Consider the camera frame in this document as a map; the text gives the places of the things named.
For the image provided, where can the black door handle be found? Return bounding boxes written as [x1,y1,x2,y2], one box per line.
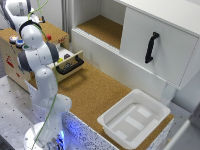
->
[144,31,161,65]

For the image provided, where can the wooden drawer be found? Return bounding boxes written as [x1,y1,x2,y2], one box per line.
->
[48,44,85,84]

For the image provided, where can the red button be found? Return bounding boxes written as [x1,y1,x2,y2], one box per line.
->
[8,35,18,44]

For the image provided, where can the blue button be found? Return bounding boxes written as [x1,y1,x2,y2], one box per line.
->
[15,38,25,48]

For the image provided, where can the white plastic box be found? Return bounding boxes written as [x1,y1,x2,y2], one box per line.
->
[96,88,172,150]

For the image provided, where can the green cable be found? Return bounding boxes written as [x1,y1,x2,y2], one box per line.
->
[26,0,63,150]

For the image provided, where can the white cabinet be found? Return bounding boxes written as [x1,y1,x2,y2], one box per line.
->
[70,0,200,107]

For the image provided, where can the white sliding door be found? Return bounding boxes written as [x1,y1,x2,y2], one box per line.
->
[119,6,200,90]

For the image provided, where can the wooden drawer box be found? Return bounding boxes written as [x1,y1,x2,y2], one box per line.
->
[0,21,71,93]

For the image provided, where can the green button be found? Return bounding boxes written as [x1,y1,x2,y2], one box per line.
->
[21,43,31,51]

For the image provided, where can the black drawer handle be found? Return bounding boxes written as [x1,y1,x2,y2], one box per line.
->
[55,54,85,76]

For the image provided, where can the purple block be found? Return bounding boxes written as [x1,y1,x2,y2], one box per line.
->
[63,53,72,60]

